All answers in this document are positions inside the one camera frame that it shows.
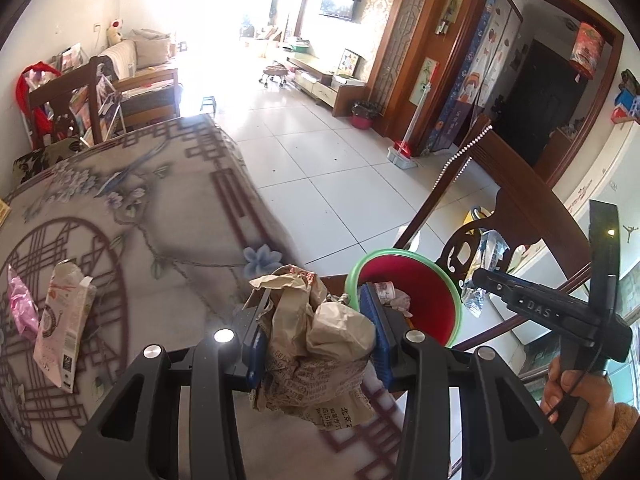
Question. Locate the bamboo wall painting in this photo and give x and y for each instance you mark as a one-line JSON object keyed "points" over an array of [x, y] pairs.
{"points": [[424, 82]]}

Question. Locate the white magazine rack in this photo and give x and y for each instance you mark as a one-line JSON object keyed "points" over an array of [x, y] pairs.
{"points": [[107, 105]]}

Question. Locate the plush toy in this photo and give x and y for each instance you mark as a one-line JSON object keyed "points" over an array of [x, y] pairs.
{"points": [[114, 35]]}

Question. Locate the round rolling stool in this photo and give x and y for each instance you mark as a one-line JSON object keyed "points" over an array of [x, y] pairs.
{"points": [[274, 69]]}

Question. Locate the wooden sofa with cushions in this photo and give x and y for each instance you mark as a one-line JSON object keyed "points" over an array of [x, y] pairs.
{"points": [[150, 95]]}

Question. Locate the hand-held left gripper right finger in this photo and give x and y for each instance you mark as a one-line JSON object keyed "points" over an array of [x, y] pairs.
{"points": [[377, 325]]}

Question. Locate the red waste bin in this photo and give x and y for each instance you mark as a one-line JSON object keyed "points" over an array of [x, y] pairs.
{"points": [[363, 119]]}

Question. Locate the floral seat cushion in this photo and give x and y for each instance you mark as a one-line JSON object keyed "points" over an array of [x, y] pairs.
{"points": [[45, 160]]}

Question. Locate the brown paper bag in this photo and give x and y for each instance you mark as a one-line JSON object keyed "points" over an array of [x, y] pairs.
{"points": [[320, 360]]}

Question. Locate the red paper lantern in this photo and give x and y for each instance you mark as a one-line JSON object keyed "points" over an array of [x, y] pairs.
{"points": [[590, 50]]}

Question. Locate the red basin with green rim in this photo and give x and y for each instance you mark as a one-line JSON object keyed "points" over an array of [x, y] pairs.
{"points": [[430, 300]]}

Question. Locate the colourful wall decoration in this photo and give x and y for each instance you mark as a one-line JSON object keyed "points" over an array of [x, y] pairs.
{"points": [[625, 105]]}

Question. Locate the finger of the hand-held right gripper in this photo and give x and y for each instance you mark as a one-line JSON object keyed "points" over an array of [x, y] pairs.
{"points": [[492, 287]]}

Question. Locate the yellow picture book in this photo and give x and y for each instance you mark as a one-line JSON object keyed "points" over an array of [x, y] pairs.
{"points": [[4, 212]]}

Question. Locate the dark wooden dining chair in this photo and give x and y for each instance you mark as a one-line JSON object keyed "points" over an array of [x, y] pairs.
{"points": [[60, 85]]}

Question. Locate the blue printed door curtain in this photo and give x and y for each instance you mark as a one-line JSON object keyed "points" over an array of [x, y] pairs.
{"points": [[470, 85]]}

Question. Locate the dark entrance door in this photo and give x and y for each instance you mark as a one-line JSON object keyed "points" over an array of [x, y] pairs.
{"points": [[540, 100]]}

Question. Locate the pink white torn carton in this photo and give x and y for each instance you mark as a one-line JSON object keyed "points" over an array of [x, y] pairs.
{"points": [[60, 330]]}

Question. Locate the wall television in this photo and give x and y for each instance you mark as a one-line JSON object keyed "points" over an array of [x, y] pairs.
{"points": [[337, 8]]}

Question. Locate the small dark step stool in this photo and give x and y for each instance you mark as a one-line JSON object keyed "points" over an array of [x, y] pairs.
{"points": [[207, 101]]}

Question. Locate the person's right hand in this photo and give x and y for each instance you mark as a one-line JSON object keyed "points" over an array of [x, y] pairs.
{"points": [[597, 400]]}

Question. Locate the carved wooden chair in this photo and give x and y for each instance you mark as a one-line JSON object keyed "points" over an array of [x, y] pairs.
{"points": [[530, 195]]}

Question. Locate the red cloth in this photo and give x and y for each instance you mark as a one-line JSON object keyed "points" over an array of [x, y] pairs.
{"points": [[25, 95]]}

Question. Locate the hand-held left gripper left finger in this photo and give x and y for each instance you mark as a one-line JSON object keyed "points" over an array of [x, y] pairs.
{"points": [[257, 355]]}

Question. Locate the person's right forearm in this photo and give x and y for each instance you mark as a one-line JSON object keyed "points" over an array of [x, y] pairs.
{"points": [[615, 440]]}

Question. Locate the pink plastic wrapper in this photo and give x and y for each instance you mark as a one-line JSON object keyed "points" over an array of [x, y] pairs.
{"points": [[22, 305]]}

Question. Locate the long television cabinet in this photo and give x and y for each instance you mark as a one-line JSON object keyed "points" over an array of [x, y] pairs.
{"points": [[325, 90]]}

